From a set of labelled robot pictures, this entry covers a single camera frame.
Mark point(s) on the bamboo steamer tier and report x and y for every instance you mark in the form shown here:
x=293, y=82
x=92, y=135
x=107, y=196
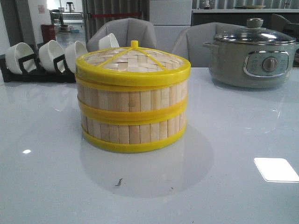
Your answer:
x=134, y=138
x=110, y=104

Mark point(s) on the bamboo steamer lid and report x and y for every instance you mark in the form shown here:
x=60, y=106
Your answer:
x=132, y=66

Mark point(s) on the right grey chair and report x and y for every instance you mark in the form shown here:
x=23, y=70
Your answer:
x=189, y=43

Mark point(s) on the white bowl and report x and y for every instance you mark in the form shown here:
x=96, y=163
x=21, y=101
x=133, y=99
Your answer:
x=72, y=52
x=14, y=53
x=108, y=41
x=48, y=52

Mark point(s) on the dark grey cabinet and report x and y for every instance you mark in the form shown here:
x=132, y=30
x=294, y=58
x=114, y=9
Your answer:
x=240, y=16

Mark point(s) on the green electric cooker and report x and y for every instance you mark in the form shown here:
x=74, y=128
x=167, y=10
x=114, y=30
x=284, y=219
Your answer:
x=251, y=65

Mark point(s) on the black dish rack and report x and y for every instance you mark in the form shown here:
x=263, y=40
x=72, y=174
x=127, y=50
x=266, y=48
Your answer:
x=62, y=74

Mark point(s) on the red trash bin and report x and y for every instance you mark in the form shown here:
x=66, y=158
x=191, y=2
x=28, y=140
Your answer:
x=48, y=32

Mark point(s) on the glass cooker lid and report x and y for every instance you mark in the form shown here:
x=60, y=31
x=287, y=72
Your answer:
x=255, y=34

